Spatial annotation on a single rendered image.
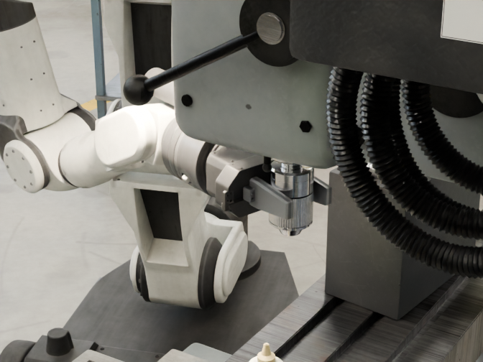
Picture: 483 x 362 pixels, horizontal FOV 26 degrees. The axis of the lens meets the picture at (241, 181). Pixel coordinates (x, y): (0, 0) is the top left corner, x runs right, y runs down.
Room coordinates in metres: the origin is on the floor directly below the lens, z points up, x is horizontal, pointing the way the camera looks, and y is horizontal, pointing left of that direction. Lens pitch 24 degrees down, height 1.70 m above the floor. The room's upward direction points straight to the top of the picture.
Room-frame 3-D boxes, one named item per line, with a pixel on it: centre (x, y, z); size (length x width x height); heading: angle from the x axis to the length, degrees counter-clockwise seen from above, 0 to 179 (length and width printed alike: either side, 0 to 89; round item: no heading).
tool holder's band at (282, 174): (1.00, -0.05, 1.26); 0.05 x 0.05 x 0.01
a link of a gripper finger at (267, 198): (0.98, -0.03, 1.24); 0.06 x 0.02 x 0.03; 39
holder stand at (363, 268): (1.32, -0.23, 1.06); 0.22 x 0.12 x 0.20; 141
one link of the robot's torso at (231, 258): (1.88, 0.11, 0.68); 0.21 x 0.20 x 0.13; 167
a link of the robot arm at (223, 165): (1.07, 0.00, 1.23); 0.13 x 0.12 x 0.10; 129
